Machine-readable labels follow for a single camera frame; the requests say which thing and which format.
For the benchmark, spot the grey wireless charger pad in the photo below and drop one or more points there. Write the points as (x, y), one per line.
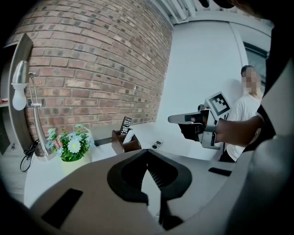
(103, 142)

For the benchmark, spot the red item on shelf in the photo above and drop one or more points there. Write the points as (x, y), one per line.
(4, 100)

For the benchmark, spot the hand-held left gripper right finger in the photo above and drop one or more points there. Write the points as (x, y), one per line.
(199, 179)

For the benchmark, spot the black remote control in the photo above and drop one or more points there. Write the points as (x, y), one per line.
(126, 125)

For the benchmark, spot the light grey remote control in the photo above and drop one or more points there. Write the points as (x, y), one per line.
(157, 144)

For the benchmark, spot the white ceiling pipe run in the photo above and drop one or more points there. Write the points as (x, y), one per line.
(181, 9)

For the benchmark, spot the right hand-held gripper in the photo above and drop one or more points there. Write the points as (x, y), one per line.
(218, 104)

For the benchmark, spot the dark brown organizer box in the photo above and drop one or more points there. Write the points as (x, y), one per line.
(132, 147)

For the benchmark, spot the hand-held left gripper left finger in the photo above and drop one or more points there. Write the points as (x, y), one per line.
(92, 190)

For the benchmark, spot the silver desk lamp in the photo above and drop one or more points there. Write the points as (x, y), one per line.
(20, 75)

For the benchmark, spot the slim white remote control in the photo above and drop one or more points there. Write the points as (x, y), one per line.
(129, 136)

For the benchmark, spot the potted flower plant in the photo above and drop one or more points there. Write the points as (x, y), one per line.
(71, 147)

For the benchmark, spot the grey shelf hutch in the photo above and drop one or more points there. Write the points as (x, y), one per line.
(20, 48)

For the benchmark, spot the person's right forearm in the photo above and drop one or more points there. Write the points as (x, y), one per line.
(239, 130)

